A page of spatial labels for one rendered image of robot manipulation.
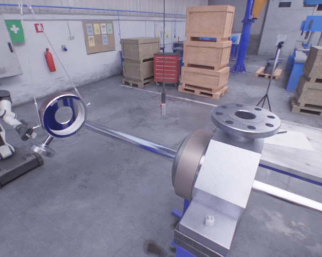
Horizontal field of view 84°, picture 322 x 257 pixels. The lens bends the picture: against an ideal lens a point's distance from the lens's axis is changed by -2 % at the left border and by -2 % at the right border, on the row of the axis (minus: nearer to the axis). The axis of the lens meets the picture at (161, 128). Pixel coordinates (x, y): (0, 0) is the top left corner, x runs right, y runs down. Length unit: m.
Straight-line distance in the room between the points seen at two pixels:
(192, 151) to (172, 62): 4.89
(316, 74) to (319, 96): 0.48
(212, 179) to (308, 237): 1.77
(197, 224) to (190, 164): 0.24
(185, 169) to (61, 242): 1.58
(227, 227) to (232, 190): 0.13
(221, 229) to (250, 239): 1.39
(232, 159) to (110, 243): 1.52
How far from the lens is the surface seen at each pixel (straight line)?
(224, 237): 0.74
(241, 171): 0.74
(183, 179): 0.85
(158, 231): 2.01
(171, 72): 5.67
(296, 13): 13.92
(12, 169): 2.93
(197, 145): 0.84
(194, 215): 0.77
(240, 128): 0.70
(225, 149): 0.76
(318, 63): 4.89
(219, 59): 4.91
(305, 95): 5.03
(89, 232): 2.12
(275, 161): 1.58
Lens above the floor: 1.73
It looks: 30 degrees down
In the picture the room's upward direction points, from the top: straight up
